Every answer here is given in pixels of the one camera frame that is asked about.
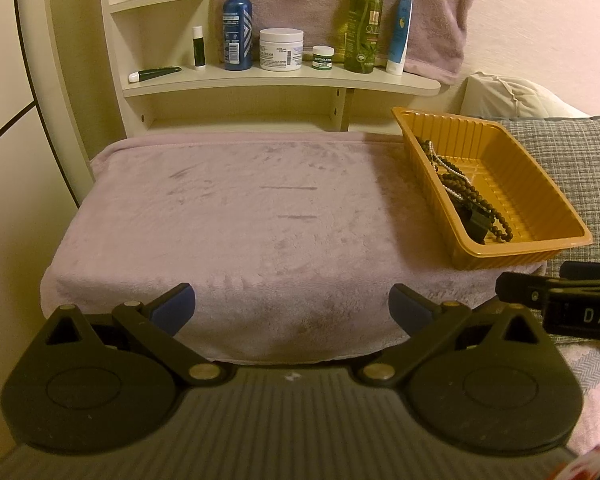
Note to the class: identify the cream wooden shelf unit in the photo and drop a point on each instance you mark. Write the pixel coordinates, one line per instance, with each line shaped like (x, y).
(230, 105)

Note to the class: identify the blue spray bottle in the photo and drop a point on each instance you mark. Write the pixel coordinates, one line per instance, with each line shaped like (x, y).
(237, 25)

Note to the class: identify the cream curved furniture panel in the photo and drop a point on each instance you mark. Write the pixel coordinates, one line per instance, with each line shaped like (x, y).
(50, 75)

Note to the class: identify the white blue tube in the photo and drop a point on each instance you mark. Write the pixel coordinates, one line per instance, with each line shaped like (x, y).
(399, 35)

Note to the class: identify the dark green tube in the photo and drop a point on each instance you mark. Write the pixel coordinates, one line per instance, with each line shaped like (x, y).
(160, 73)

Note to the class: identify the black wrist watch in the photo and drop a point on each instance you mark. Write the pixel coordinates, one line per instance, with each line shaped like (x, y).
(477, 220)

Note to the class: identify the red white printed object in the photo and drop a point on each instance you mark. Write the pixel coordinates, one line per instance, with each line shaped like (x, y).
(577, 467)

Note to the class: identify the small green white jar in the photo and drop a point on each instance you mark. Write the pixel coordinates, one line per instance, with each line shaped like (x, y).
(323, 58)

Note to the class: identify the white cream jar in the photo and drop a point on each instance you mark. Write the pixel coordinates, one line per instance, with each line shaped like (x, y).
(281, 50)

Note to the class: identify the cream pillow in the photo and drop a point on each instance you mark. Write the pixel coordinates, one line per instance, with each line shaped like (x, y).
(505, 100)

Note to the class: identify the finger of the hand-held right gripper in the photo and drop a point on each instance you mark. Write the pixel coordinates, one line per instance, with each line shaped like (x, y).
(590, 272)
(522, 291)

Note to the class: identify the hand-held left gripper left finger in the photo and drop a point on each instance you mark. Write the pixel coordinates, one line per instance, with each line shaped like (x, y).
(172, 310)

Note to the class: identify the pink striped cloth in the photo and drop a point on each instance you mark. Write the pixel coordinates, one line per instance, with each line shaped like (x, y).
(595, 395)

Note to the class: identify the orange plastic tray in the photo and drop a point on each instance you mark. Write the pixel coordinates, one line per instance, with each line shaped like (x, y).
(525, 195)

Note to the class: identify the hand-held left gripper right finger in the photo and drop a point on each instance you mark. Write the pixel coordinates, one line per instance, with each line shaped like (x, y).
(410, 310)

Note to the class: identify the lilac fleece towel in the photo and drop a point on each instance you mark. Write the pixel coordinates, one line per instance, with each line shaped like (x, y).
(230, 240)

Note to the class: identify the green oil spray bottle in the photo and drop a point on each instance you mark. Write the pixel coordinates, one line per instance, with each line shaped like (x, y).
(362, 30)

